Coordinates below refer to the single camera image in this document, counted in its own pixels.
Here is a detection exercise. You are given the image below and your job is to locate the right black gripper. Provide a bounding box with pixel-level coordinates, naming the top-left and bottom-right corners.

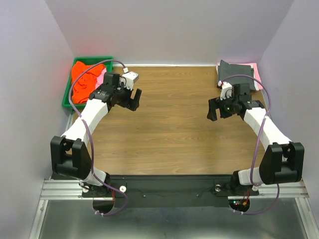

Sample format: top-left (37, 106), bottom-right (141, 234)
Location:
top-left (206, 92), bottom-right (239, 121)

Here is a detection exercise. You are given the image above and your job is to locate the orange t shirt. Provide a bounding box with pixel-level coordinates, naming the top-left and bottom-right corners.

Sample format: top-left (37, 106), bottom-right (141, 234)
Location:
top-left (71, 61), bottom-right (105, 104)

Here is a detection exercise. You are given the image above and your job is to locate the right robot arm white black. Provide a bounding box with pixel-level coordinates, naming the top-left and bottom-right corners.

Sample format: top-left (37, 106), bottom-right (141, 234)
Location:
top-left (207, 81), bottom-right (305, 194)

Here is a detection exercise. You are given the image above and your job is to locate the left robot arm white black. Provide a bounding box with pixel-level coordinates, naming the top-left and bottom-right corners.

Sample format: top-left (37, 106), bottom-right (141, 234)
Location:
top-left (50, 71), bottom-right (142, 196)

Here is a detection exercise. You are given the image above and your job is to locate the dark grey folded t shirt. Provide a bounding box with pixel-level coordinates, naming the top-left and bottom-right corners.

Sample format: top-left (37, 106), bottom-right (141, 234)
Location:
top-left (217, 60), bottom-right (256, 91)

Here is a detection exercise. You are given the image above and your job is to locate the white folded t shirt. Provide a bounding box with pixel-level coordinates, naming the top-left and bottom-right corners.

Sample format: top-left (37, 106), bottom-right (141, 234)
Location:
top-left (216, 62), bottom-right (220, 75)

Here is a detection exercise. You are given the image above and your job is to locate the pink crumpled t shirt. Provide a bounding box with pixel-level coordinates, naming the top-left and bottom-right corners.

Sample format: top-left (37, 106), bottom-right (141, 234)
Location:
top-left (95, 68), bottom-right (107, 89)

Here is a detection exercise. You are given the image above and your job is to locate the pink folded t shirt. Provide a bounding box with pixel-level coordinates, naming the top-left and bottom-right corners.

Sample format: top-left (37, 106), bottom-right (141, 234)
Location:
top-left (250, 63), bottom-right (263, 91)

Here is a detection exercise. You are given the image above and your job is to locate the green plastic bin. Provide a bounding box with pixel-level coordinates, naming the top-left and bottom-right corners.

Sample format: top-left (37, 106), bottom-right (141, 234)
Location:
top-left (62, 56), bottom-right (113, 110)

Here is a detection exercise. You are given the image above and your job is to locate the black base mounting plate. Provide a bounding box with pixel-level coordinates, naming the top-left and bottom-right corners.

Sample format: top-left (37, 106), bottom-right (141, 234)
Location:
top-left (82, 174), bottom-right (259, 208)

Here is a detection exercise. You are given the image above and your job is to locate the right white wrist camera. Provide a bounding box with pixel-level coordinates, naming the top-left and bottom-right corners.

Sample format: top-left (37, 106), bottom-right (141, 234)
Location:
top-left (217, 81), bottom-right (232, 101)

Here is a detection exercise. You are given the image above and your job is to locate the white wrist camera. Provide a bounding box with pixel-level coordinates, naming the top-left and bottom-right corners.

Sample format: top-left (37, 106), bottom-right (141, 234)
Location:
top-left (217, 81), bottom-right (232, 101)
top-left (122, 71), bottom-right (139, 91)

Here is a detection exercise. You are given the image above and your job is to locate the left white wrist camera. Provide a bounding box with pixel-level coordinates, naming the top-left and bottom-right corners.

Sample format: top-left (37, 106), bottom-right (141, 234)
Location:
top-left (122, 71), bottom-right (139, 91)

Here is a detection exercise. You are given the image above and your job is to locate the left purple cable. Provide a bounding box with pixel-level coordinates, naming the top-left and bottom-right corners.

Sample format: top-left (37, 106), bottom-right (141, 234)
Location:
top-left (69, 61), bottom-right (129, 217)

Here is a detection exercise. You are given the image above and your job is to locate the aluminium rail frame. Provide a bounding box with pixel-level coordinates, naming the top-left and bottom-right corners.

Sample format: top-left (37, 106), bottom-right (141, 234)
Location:
top-left (29, 109), bottom-right (319, 239)

